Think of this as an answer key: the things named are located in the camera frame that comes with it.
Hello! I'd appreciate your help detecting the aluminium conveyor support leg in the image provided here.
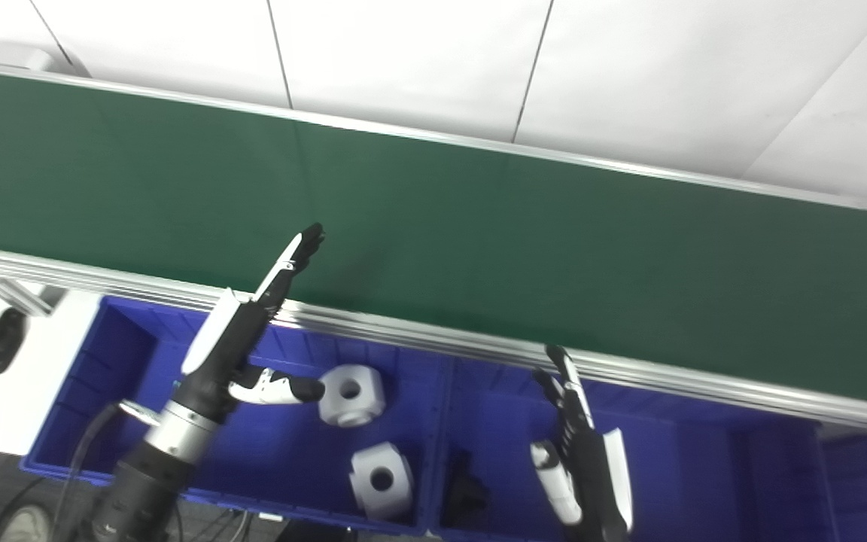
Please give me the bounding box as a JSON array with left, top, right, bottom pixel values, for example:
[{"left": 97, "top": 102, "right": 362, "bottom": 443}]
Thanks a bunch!
[{"left": 0, "top": 273, "right": 65, "bottom": 317}]

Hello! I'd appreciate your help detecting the grey caster wheel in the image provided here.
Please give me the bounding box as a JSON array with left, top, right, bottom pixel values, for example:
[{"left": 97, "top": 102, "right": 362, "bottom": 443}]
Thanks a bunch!
[{"left": 0, "top": 504, "right": 52, "bottom": 542}]

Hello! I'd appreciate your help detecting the grey conveyor end housing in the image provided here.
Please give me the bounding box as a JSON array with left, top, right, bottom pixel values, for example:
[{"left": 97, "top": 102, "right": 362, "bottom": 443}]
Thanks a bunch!
[{"left": 0, "top": 39, "right": 65, "bottom": 75}]

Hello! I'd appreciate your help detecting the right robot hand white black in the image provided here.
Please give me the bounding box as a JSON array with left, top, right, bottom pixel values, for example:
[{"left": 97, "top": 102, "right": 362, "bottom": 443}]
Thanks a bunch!
[{"left": 530, "top": 345, "right": 634, "bottom": 542}]

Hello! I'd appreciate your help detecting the black plastic part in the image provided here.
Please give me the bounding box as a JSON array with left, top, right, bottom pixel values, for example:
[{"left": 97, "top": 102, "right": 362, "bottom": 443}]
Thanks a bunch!
[{"left": 445, "top": 450, "right": 491, "bottom": 528}]

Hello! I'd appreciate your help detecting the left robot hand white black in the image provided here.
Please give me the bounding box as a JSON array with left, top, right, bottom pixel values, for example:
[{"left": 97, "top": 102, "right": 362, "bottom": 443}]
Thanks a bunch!
[{"left": 180, "top": 223, "right": 327, "bottom": 422}]

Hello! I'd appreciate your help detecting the black knob-shaped object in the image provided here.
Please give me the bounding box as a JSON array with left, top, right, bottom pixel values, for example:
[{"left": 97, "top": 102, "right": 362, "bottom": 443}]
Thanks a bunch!
[{"left": 0, "top": 307, "right": 29, "bottom": 375}]

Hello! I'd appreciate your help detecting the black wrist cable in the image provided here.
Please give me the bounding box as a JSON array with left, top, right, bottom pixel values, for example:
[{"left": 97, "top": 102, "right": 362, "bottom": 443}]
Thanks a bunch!
[{"left": 50, "top": 403, "right": 127, "bottom": 542}]

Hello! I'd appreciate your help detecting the green conveyor belt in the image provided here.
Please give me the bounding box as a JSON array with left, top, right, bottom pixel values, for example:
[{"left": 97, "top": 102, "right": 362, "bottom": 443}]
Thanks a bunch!
[
  {"left": 0, "top": 68, "right": 867, "bottom": 411},
  {"left": 0, "top": 56, "right": 867, "bottom": 441}
]

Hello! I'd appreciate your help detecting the white round part with hole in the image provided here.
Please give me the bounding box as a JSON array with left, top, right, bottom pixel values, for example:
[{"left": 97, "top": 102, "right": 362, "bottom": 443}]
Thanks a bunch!
[
  {"left": 349, "top": 443, "right": 414, "bottom": 522},
  {"left": 318, "top": 364, "right": 387, "bottom": 428}
]

